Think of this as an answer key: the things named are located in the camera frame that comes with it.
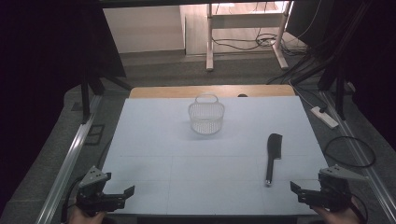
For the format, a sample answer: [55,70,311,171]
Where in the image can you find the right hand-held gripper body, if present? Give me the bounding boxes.
[298,164,370,213]

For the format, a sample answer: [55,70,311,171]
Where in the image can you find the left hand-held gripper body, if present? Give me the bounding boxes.
[75,165,126,217]

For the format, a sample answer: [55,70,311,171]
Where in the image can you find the right hand-held gripper cable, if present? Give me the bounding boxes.
[350,193,370,224]

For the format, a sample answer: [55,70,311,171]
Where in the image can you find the person's right hand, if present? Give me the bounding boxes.
[311,197,362,224]

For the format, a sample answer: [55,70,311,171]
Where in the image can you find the black comb with handle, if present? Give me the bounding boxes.
[264,133,284,188]

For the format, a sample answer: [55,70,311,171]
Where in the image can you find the black metal stand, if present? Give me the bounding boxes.
[78,62,134,125]
[266,0,375,121]

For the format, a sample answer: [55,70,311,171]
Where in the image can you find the tangled black floor cables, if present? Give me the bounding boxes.
[211,29,310,58]

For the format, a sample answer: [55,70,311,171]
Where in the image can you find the white desk frame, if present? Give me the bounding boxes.
[205,1,294,72]

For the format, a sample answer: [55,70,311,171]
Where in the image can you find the person's left hand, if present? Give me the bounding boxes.
[66,206,107,224]

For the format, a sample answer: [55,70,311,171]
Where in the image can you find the hand-held gripper cable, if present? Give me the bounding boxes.
[60,175,86,224]
[350,193,370,224]

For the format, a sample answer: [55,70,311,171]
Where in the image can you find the white power strip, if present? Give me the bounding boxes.
[310,105,340,130]

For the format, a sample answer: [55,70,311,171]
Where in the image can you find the left hand-held gripper cable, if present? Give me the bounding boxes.
[60,175,86,224]

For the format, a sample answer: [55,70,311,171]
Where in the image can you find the looped black cable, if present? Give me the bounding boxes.
[322,135,376,169]

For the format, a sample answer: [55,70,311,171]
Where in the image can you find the white plastic mesh basket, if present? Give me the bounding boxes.
[188,93,226,135]

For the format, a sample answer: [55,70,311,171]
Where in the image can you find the black floor bracket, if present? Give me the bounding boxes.
[83,123,106,147]

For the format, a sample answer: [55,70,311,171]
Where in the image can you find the aluminium rail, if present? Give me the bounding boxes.
[319,91,396,224]
[35,94,103,224]

